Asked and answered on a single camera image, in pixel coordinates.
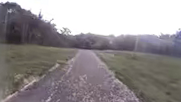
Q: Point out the grey gravel path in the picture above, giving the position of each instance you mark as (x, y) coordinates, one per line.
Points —
(85, 76)

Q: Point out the row of trees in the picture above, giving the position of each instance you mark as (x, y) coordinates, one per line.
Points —
(31, 29)

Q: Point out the grass field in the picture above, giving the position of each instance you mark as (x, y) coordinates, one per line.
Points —
(156, 75)
(27, 58)

